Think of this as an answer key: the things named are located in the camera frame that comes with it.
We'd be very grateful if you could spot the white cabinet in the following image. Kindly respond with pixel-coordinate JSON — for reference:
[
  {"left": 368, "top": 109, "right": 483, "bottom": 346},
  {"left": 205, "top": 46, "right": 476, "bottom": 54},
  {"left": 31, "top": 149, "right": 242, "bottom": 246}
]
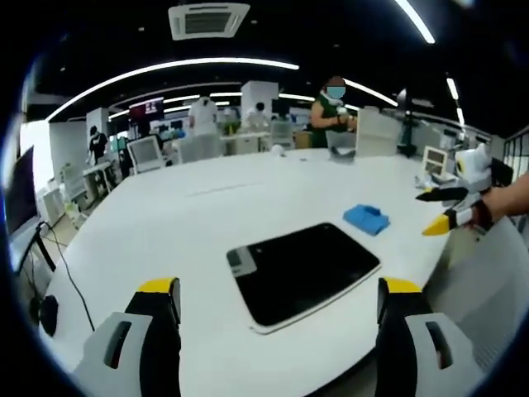
[{"left": 355, "top": 106, "right": 403, "bottom": 157}]

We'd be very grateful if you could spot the ceiling air conditioner vent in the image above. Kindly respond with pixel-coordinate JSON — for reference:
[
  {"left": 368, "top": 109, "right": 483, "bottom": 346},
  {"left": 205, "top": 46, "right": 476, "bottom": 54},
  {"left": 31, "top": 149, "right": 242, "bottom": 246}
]
[{"left": 167, "top": 2, "right": 251, "bottom": 41}]

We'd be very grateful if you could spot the dark monitor screen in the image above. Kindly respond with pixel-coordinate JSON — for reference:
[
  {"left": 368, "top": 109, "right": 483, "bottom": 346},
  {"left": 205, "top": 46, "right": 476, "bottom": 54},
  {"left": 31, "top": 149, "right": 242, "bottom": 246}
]
[{"left": 2, "top": 145, "right": 39, "bottom": 237}]

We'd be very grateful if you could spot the black round object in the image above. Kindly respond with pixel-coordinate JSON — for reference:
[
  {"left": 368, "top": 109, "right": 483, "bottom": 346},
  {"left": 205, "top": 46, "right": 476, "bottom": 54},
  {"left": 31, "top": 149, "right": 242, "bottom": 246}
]
[{"left": 39, "top": 294, "right": 60, "bottom": 337}]

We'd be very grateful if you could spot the white box with window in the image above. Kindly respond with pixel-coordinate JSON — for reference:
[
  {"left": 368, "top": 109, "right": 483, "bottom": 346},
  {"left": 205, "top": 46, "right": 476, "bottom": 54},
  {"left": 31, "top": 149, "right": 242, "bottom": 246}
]
[{"left": 422, "top": 145, "right": 448, "bottom": 177}]

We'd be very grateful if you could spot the black cable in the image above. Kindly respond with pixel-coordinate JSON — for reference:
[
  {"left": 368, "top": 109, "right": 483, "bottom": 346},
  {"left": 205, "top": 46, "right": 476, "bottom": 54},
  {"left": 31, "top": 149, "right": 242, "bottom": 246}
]
[{"left": 39, "top": 221, "right": 96, "bottom": 332}]

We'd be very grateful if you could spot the person's right hand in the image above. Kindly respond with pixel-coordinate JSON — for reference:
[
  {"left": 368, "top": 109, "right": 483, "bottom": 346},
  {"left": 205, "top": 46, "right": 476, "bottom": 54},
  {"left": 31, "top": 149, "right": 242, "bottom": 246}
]
[{"left": 462, "top": 186, "right": 522, "bottom": 233}]

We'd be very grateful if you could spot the blue cleaning cloth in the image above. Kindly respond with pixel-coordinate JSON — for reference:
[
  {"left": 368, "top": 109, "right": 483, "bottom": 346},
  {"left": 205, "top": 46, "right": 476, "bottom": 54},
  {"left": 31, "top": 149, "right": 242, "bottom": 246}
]
[{"left": 342, "top": 203, "right": 392, "bottom": 237}]

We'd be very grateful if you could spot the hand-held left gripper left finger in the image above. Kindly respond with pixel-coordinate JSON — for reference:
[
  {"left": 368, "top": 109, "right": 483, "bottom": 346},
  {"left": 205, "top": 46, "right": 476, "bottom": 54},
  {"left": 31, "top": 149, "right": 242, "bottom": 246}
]
[{"left": 73, "top": 277, "right": 183, "bottom": 397}]

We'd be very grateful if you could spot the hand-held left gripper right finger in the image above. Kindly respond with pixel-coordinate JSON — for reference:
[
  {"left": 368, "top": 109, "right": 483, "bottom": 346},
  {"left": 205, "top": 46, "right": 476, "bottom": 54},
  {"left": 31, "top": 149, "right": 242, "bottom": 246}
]
[{"left": 374, "top": 277, "right": 485, "bottom": 397}]

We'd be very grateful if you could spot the grey object on stand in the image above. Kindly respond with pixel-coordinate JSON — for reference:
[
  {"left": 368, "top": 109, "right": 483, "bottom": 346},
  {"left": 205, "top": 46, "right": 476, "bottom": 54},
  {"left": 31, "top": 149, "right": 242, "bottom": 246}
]
[{"left": 326, "top": 131, "right": 357, "bottom": 165}]

